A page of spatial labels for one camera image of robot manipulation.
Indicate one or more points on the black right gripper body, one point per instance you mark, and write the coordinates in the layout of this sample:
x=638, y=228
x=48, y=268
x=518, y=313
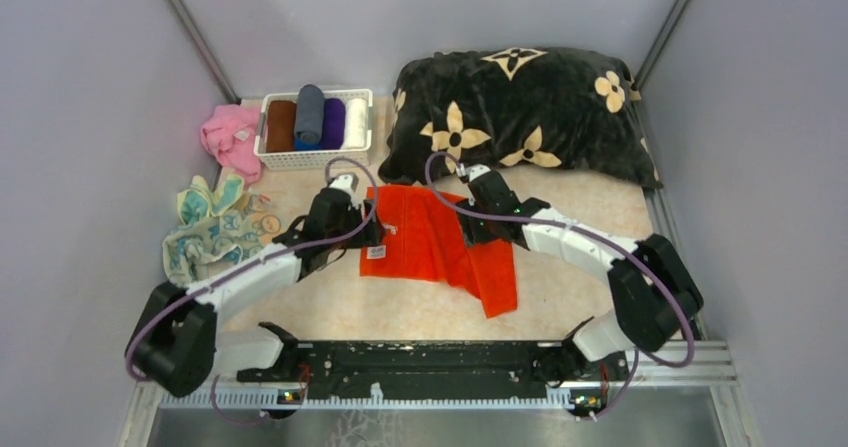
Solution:
x=478, y=230

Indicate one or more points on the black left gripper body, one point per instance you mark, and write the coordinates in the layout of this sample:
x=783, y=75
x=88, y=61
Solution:
x=365, y=236

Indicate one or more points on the orange towel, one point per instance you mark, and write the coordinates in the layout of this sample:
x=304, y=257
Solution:
x=423, y=241

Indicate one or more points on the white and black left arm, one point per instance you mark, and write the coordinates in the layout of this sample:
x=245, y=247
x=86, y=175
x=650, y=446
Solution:
x=180, y=341

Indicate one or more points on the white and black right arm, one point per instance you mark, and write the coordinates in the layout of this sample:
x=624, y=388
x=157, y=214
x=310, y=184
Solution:
x=654, y=296

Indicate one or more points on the white plastic basket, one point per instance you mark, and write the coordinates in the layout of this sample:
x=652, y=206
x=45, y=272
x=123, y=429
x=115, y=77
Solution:
x=303, y=160

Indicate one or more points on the blue rolled towel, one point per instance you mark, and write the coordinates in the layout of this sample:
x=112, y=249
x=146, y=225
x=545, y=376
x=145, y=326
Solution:
x=300, y=146

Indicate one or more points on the purple rolled towel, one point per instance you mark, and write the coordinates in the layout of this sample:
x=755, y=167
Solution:
x=333, y=126

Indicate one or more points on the grey rolled towel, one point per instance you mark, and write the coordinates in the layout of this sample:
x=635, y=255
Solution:
x=308, y=127

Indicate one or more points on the white rolled towel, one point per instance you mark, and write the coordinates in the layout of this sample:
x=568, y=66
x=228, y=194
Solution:
x=355, y=128

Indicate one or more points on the patterned teal yellow towel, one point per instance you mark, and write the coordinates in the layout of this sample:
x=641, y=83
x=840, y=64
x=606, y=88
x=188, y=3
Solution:
x=216, y=226

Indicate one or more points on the brown rolled towel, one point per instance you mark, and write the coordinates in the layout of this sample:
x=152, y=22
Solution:
x=281, y=117

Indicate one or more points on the black floral pillow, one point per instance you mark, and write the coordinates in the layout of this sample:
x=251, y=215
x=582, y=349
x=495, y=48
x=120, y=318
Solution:
x=550, y=107

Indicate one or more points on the pink towel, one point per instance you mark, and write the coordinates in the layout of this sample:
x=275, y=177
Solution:
x=229, y=136

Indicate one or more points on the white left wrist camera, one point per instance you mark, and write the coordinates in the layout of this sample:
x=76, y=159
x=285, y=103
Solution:
x=345, y=182

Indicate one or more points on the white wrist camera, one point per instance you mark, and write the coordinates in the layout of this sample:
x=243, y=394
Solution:
x=345, y=182
x=469, y=173

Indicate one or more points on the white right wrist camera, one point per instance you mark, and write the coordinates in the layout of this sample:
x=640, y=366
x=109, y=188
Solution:
x=469, y=173

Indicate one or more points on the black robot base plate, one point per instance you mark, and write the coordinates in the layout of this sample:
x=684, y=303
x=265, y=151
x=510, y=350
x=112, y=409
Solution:
x=431, y=370

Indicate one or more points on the aluminium frame rail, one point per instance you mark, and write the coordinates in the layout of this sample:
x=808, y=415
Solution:
x=711, y=369

